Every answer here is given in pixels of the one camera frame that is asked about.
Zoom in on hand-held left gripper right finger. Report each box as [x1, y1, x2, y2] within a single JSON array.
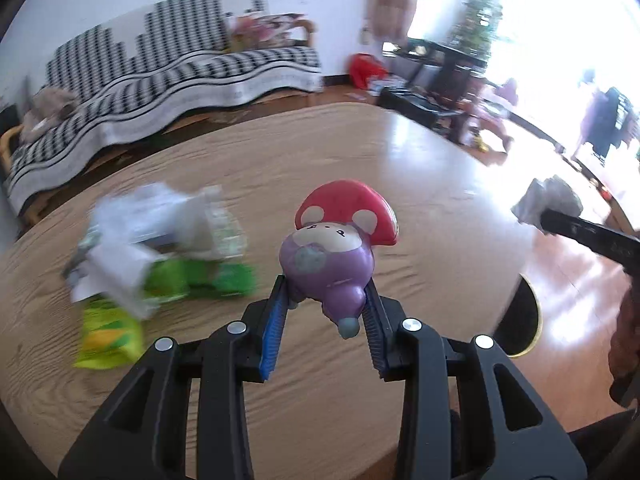
[[361, 280, 588, 480]]

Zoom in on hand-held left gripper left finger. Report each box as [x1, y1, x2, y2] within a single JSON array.
[[57, 275, 291, 480]]

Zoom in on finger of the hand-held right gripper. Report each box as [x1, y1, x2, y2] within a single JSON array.
[[540, 208, 640, 276]]

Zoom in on grey paper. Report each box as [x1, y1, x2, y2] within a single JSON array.
[[511, 176, 585, 226]]

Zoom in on purple red mushroom toy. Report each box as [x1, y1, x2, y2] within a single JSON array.
[[278, 180, 401, 341]]

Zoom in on black bin with yellow rim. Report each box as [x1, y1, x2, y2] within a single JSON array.
[[492, 274, 542, 358]]

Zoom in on clear wrapper with green print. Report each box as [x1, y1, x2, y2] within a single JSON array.
[[197, 187, 248, 261]]

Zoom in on yellow green snack packet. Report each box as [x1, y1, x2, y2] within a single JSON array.
[[74, 297, 145, 370]]

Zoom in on person's right hand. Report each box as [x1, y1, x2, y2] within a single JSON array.
[[608, 290, 640, 386]]

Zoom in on dark hanging clothes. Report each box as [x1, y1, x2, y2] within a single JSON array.
[[572, 72, 638, 166]]

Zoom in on pink toy figure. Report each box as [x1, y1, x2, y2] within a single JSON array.
[[472, 77, 522, 153]]

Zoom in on low black table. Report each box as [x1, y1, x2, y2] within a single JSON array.
[[377, 86, 473, 145]]

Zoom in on green potted plant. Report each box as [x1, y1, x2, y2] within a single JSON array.
[[447, 0, 506, 56]]

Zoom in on red plastic bag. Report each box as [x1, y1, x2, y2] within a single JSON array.
[[347, 52, 388, 88]]

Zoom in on checkered sofa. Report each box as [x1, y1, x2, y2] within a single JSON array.
[[5, 0, 323, 216]]

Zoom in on pink white printed bags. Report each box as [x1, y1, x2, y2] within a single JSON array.
[[227, 10, 308, 53]]

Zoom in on beige plush toy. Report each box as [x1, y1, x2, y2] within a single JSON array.
[[22, 85, 81, 136]]

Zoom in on wooden sofa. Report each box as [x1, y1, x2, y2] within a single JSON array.
[[0, 0, 323, 226]]

